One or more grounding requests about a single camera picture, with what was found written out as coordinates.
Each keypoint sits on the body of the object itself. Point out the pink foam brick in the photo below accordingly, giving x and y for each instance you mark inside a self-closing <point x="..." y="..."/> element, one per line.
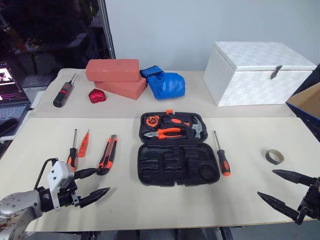
<point x="125" y="88"/>
<point x="112" y="70"/>

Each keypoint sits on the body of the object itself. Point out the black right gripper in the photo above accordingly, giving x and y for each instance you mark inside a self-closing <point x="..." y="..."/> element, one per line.
<point x="312" y="200"/>

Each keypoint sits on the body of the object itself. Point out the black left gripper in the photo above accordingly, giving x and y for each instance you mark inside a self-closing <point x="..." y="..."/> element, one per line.
<point x="68" y="195"/>

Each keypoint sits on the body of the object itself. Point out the red heart shaped box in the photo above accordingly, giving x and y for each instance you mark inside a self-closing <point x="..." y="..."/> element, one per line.
<point x="97" y="96"/>

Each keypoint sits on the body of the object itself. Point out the blue cardboard box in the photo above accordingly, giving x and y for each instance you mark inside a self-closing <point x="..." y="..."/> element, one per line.
<point x="307" y="102"/>

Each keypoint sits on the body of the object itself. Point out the black tool case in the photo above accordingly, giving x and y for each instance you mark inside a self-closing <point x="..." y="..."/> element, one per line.
<point x="175" y="162"/>

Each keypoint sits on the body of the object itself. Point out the orange black tape measure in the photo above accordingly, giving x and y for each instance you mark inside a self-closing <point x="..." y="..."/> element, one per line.
<point x="152" y="121"/>

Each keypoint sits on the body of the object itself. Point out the orange black utility knife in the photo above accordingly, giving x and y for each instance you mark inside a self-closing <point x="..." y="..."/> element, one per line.
<point x="108" y="152"/>

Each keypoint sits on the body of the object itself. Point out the open laptop computer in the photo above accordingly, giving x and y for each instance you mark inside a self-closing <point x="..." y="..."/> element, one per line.
<point x="11" y="100"/>

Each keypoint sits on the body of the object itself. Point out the white woven storage box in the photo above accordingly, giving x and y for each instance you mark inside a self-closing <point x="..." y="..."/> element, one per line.
<point x="250" y="82"/>

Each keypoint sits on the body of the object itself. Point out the orange voltage tester pen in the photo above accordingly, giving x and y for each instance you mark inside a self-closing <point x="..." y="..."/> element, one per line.
<point x="83" y="147"/>

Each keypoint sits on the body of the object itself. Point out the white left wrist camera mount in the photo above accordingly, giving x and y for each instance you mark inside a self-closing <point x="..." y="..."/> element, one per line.
<point x="58" y="173"/>

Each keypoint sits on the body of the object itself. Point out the black red precision screwdriver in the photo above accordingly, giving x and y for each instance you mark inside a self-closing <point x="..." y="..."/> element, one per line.
<point x="63" y="92"/>

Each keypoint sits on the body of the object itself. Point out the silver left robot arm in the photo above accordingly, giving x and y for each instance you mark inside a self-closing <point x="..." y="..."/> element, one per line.
<point x="17" y="205"/>

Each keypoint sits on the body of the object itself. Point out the blue boxing glove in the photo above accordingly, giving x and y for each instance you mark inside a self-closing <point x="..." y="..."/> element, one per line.
<point x="167" y="86"/>

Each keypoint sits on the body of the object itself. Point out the grey tape roll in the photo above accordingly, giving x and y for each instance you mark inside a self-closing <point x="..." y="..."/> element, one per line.
<point x="271" y="158"/>

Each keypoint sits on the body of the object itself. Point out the silver metal pole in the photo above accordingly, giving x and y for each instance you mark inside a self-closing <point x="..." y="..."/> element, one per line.
<point x="110" y="27"/>

